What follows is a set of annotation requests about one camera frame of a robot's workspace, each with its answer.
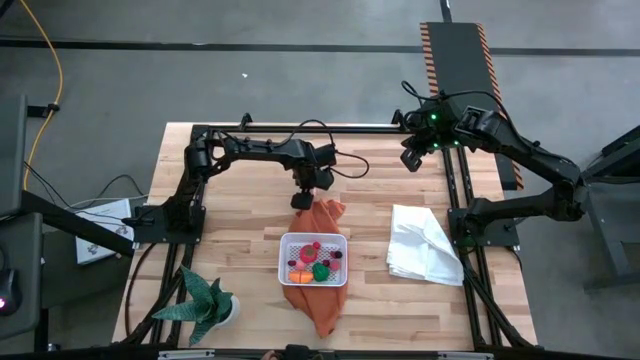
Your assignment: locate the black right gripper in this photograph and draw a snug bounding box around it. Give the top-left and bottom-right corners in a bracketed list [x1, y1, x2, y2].
[399, 102, 459, 174]

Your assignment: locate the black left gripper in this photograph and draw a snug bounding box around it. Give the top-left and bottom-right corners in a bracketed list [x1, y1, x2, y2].
[290, 143, 338, 211]

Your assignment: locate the white perforated plastic basket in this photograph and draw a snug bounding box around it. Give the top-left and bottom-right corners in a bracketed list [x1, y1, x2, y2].
[277, 231, 349, 288]

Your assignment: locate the white folded cloth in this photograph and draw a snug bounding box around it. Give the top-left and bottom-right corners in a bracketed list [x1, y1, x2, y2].
[385, 203, 465, 287]

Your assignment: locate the black mat with striped edges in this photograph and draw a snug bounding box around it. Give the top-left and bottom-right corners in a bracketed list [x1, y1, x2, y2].
[418, 21, 524, 191]

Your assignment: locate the orange cloth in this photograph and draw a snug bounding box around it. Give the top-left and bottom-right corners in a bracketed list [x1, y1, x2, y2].
[281, 198, 349, 340]

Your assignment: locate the green potted plant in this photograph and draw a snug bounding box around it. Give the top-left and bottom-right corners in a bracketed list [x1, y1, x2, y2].
[151, 264, 241, 347]

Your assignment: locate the white printed box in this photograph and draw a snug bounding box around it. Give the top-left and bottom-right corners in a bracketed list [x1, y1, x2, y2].
[74, 198, 134, 266]

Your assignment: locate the black equipment cart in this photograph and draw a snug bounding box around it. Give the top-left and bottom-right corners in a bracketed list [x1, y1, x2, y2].
[582, 124, 640, 294]

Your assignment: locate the black stand beam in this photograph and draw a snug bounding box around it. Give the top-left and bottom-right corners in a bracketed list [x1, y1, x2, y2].
[19, 189, 136, 259]

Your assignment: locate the grey side desk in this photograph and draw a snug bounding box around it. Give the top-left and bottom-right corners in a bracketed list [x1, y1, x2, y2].
[0, 212, 44, 341]

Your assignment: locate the black flat panel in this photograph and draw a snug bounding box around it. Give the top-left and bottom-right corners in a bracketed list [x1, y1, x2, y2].
[0, 93, 27, 217]

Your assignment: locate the black computer mouse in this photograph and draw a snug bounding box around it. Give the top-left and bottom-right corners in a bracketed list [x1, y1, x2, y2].
[0, 267, 22, 317]

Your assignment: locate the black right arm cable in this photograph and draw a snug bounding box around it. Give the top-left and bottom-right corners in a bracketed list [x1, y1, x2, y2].
[400, 79, 511, 124]

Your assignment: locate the black metal table frame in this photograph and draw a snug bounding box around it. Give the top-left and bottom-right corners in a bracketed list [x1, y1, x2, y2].
[112, 112, 539, 351]

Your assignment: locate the black floor cable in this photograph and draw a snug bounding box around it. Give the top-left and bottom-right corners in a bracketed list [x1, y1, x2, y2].
[23, 160, 147, 211]

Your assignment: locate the black cable clamp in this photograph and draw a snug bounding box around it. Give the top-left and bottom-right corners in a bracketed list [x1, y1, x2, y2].
[27, 102, 61, 119]

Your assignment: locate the yellow cable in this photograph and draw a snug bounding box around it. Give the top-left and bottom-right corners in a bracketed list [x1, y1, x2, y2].
[18, 0, 65, 191]

